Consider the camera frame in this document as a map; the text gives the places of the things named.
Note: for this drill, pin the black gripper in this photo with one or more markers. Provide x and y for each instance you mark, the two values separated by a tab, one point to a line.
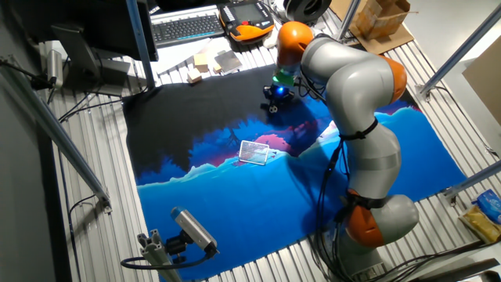
278	93

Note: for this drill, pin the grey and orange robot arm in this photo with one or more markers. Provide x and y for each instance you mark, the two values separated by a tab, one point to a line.
352	78

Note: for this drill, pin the white mesh toy goal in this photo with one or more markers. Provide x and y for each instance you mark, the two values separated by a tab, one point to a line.
253	152

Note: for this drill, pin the grey flat metal plate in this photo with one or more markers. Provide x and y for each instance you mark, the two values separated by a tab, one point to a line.
228	61

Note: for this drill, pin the white rounded plastic object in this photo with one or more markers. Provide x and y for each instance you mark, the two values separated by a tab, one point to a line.
270	41

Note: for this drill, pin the small wooden block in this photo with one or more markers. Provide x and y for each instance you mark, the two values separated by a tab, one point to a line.
217	68

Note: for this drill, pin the wooden cube block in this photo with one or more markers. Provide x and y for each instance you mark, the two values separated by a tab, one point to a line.
201	62
194	76

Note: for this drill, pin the orange black teach pendant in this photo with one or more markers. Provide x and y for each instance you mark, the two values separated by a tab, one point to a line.
244	13

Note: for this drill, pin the black round drum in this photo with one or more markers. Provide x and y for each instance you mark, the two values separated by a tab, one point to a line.
307	8

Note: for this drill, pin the printed forest landscape cloth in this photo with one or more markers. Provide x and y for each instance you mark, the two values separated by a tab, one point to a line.
235	203

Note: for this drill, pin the white paper sheet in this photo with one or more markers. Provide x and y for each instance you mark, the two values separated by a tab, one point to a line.
172	55

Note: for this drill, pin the black computer keyboard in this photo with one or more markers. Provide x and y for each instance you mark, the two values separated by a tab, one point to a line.
186	28

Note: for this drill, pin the flat brown cardboard sheet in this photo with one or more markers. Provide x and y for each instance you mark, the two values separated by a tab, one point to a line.
391	44

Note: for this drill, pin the brown cardboard box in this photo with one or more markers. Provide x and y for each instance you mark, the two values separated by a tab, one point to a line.
381	17

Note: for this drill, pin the brown cardboard panel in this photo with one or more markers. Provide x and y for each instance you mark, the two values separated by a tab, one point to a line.
485	86

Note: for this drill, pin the black computer monitor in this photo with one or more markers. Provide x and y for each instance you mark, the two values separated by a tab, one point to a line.
78	15

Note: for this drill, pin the silver cylinder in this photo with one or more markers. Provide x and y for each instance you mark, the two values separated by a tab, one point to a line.
55	68

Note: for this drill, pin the blue snack bag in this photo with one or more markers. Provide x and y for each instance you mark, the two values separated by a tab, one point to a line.
489	205

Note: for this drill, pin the yellow snack bag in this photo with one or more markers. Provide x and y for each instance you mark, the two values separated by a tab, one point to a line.
479	225

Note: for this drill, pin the aluminium frame post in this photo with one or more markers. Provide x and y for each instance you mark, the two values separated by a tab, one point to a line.
348	17
140	43

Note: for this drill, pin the silver exterior camera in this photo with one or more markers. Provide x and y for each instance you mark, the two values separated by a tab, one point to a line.
193	229

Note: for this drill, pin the aluminium camera mount profile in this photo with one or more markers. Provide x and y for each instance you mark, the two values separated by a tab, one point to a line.
156	254

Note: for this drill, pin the aluminium frame beam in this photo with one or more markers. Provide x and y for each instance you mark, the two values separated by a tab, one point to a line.
473	180
58	133
458	51

